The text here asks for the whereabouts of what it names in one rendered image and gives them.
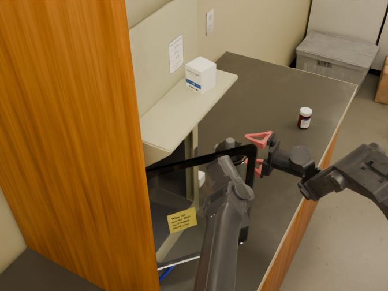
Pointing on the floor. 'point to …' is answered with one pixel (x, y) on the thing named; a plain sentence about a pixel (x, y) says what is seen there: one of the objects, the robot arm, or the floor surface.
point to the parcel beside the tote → (381, 92)
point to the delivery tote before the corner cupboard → (336, 57)
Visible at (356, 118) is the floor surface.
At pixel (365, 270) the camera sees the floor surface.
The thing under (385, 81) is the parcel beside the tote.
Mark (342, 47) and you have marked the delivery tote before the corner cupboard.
